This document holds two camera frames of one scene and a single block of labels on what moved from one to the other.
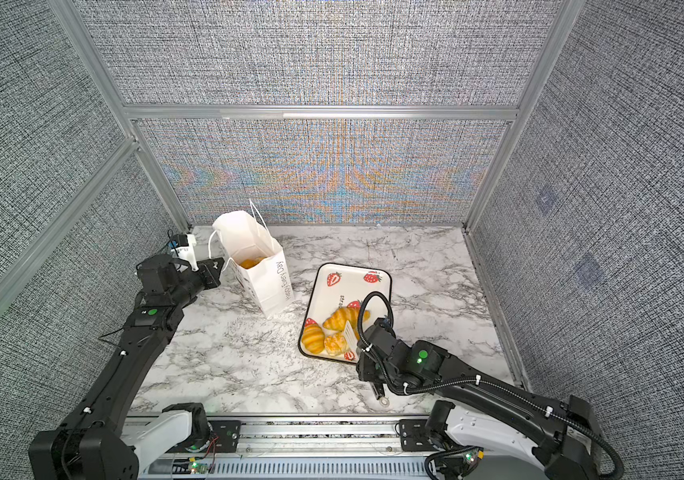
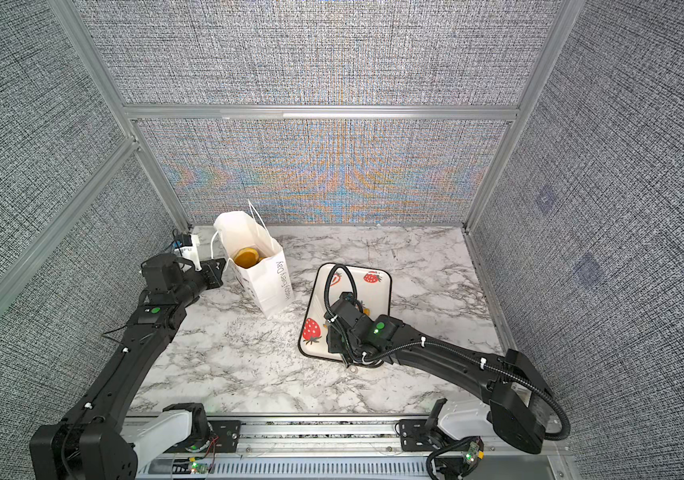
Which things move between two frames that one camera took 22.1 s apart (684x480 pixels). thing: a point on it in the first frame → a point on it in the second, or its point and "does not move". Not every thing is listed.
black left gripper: [212, 276] does not move
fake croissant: [313, 338] → [247, 257]
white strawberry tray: [330, 328] does not move
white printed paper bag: [255, 258] does not move
